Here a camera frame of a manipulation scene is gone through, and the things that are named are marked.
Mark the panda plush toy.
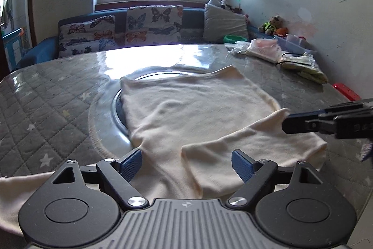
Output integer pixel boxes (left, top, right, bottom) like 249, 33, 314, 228
220, 0, 242, 14

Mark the pink and white package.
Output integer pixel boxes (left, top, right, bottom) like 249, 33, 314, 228
248, 38, 283, 63

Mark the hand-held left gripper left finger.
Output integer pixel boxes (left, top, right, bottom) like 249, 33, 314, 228
35, 148, 149, 210

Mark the clear plastic storage box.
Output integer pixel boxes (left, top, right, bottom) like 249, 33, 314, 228
272, 34, 318, 55

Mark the black cable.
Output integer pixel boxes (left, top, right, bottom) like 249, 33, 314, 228
275, 52, 305, 66

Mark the blue sofa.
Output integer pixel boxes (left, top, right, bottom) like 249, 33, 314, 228
17, 5, 263, 69

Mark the cream long-sleeved top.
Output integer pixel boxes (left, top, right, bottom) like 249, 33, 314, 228
0, 65, 328, 236

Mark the butterfly print cushion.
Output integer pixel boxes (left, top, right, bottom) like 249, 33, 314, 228
58, 15, 117, 58
125, 5, 185, 48

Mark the yellow patterned folded cloth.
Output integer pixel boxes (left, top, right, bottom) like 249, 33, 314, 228
281, 52, 329, 84

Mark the green bowl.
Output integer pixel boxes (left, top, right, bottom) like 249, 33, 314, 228
224, 35, 248, 44

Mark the clear crumpled plastic bag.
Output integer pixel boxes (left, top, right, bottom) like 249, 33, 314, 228
226, 41, 252, 56

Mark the black round induction cooktop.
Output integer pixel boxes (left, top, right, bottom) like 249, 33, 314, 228
111, 70, 210, 136

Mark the hanging grey garment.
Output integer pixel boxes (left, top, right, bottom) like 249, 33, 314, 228
0, 0, 14, 28

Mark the grey pillow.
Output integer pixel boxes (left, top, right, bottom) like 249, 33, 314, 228
203, 2, 249, 43

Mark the blue cabinet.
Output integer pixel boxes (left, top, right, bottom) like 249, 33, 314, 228
2, 28, 31, 71

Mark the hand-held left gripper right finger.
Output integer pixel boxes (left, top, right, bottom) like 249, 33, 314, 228
226, 149, 344, 211

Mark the red plastic stool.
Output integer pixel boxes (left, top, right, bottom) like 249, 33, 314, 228
332, 83, 362, 102

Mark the teddy bear in yellow vest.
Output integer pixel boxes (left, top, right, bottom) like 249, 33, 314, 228
259, 15, 284, 36

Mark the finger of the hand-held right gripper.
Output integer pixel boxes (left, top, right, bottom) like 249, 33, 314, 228
287, 109, 330, 118
281, 116, 321, 135

